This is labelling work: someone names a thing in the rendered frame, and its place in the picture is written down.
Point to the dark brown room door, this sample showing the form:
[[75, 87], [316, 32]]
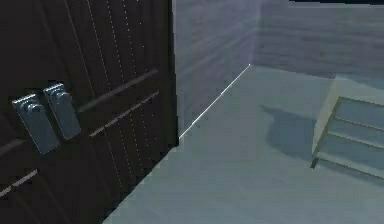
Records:
[[110, 50]]

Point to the pale chest of drawers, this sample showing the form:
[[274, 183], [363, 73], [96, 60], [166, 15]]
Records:
[[356, 133]]

